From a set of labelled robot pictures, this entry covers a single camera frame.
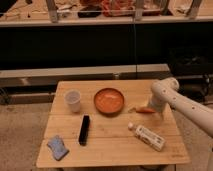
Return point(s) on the black rectangular bar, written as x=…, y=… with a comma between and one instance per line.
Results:
x=84, y=130

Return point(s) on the wooden table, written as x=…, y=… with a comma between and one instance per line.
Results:
x=109, y=142

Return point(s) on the blue sponge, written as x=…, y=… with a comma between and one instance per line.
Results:
x=56, y=145

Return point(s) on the white ceramic cup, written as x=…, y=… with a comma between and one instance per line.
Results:
x=72, y=99

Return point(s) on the orange bowl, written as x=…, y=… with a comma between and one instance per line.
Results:
x=109, y=101

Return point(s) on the orange pepper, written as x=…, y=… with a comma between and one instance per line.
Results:
x=143, y=110

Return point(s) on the white plastic bottle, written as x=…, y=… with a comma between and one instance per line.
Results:
x=147, y=136

